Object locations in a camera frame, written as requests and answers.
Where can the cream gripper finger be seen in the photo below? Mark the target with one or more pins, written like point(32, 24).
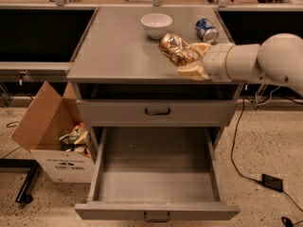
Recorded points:
point(193, 71)
point(198, 50)

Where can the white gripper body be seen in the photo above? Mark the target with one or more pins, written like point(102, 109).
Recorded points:
point(215, 63)

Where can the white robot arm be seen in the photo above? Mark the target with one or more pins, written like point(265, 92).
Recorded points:
point(278, 61)

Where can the blue soda can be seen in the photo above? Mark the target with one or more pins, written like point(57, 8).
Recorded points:
point(206, 31)

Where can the grey drawer cabinet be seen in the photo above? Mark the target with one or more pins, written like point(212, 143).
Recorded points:
point(117, 60)

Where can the closed grey upper drawer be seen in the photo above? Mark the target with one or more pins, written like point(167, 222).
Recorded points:
point(156, 113)

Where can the open grey middle drawer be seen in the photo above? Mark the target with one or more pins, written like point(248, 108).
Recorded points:
point(156, 175)

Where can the white ceramic bowl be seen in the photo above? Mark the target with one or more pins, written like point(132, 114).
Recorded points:
point(156, 25)

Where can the black power adapter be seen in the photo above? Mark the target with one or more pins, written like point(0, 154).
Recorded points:
point(272, 182)

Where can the cardboard box with trash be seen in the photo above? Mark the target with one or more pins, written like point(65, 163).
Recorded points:
point(48, 117)

